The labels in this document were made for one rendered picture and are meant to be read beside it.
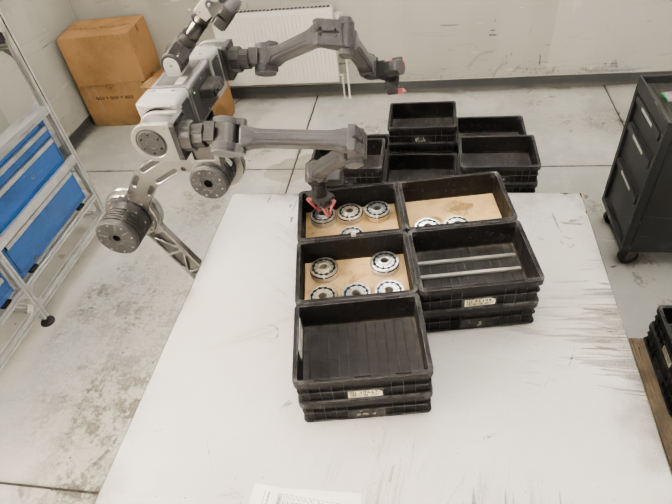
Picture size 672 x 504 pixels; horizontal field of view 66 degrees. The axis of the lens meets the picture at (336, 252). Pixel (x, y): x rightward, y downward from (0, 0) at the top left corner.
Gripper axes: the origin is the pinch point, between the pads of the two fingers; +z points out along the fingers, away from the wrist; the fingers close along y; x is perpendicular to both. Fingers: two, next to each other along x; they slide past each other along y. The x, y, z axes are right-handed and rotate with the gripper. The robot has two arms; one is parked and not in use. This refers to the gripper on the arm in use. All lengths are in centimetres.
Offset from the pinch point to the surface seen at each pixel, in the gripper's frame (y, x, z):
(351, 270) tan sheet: -28.5, 13.9, 3.8
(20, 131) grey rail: 174, 57, -6
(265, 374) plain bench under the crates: -30, 60, 16
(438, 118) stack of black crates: 45, -137, 40
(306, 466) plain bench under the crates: -64, 72, 16
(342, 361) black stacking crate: -53, 44, 3
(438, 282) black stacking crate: -56, -1, 4
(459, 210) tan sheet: -39, -37, 4
